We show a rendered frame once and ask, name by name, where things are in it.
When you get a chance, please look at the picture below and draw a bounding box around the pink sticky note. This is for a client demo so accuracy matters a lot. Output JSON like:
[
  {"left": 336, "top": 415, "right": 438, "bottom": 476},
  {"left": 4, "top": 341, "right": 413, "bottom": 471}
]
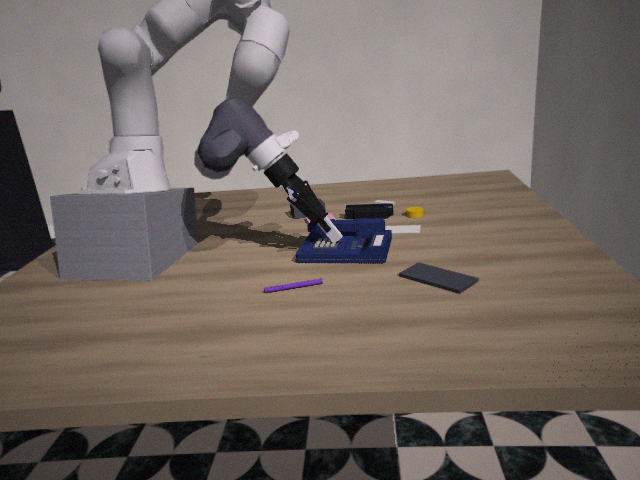
[{"left": 306, "top": 213, "right": 336, "bottom": 224}]

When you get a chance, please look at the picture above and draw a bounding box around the purple thin rod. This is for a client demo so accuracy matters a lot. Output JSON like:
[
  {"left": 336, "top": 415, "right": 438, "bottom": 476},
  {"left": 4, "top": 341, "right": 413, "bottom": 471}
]
[{"left": 264, "top": 279, "right": 323, "bottom": 293}]

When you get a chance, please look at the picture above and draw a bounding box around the dark blue telephone handset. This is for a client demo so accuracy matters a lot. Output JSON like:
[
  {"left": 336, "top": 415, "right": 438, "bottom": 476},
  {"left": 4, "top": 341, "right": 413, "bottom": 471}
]
[{"left": 307, "top": 218, "right": 385, "bottom": 233}]

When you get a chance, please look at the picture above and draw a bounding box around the yellow short cylinder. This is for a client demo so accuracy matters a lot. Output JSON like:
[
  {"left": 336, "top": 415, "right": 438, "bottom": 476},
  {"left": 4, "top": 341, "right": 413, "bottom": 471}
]
[{"left": 406, "top": 207, "right": 424, "bottom": 218}]

